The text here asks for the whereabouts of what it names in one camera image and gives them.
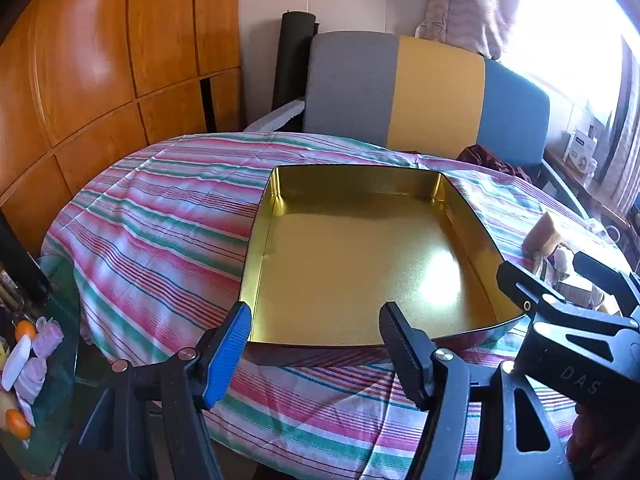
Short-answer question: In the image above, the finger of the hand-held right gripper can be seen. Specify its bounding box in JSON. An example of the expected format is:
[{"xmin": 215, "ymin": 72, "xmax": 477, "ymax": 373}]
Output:
[
  {"xmin": 574, "ymin": 251, "xmax": 640, "ymax": 318},
  {"xmin": 496, "ymin": 260, "xmax": 556, "ymax": 323}
]

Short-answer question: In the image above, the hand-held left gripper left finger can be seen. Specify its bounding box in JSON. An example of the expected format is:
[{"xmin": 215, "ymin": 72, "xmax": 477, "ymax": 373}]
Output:
[{"xmin": 75, "ymin": 301, "xmax": 252, "ymax": 480}]

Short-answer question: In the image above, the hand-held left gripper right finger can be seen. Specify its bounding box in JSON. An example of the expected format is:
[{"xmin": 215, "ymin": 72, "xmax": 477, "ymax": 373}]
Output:
[{"xmin": 378, "ymin": 301, "xmax": 576, "ymax": 480}]

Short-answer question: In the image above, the yellow sponge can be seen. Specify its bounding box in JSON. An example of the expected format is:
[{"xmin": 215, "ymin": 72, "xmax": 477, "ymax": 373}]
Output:
[{"xmin": 522, "ymin": 211, "xmax": 571, "ymax": 261}]

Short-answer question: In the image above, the gold metal tin tray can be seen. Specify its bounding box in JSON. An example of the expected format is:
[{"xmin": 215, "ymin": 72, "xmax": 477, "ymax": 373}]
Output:
[{"xmin": 241, "ymin": 164, "xmax": 527, "ymax": 348}]

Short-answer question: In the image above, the person's right hand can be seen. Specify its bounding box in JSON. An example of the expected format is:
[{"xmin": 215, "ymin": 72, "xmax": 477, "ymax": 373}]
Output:
[{"xmin": 570, "ymin": 400, "xmax": 640, "ymax": 480}]

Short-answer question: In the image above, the wooden side table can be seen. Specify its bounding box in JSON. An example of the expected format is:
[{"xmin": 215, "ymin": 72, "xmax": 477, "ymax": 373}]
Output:
[{"xmin": 542, "ymin": 147, "xmax": 626, "ymax": 231}]

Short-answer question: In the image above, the striped window curtain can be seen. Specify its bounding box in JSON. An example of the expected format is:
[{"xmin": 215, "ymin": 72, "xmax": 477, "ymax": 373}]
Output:
[{"xmin": 595, "ymin": 35, "xmax": 640, "ymax": 216}]

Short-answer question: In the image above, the dark red cloth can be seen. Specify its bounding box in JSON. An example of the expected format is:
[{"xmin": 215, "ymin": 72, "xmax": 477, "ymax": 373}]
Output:
[{"xmin": 457, "ymin": 144, "xmax": 531, "ymax": 181}]

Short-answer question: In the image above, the striped tablecloth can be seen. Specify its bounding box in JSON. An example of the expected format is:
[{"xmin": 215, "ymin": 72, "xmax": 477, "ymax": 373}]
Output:
[{"xmin": 41, "ymin": 132, "xmax": 631, "ymax": 480}]

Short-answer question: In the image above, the white box on shelf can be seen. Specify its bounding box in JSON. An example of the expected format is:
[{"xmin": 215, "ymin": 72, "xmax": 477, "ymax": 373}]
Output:
[{"xmin": 562, "ymin": 129, "xmax": 598, "ymax": 166}]

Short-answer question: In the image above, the pink wrapped pack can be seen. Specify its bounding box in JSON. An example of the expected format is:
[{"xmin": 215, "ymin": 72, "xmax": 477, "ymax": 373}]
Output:
[
  {"xmin": 17, "ymin": 357, "xmax": 48, "ymax": 403},
  {"xmin": 32, "ymin": 317, "xmax": 65, "ymax": 356}
]

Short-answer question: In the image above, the white plastic object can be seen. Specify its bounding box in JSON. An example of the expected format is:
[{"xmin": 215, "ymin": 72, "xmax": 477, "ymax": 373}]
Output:
[{"xmin": 1, "ymin": 335, "xmax": 32, "ymax": 392}]

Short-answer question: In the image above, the grey yellow blue chair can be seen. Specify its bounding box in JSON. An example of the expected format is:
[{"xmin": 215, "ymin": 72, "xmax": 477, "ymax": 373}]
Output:
[{"xmin": 245, "ymin": 31, "xmax": 591, "ymax": 221}]

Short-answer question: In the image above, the pink patterned curtain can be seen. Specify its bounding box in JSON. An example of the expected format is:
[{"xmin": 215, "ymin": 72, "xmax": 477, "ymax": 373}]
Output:
[{"xmin": 417, "ymin": 0, "xmax": 521, "ymax": 58}]

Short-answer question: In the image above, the black rolled mat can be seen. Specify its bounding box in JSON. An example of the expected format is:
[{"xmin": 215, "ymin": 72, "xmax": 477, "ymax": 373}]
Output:
[{"xmin": 271, "ymin": 10, "xmax": 317, "ymax": 113}]

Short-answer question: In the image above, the wooden cabinet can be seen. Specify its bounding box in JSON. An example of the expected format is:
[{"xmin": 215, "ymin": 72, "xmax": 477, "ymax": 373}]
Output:
[{"xmin": 0, "ymin": 0, "xmax": 246, "ymax": 256}]

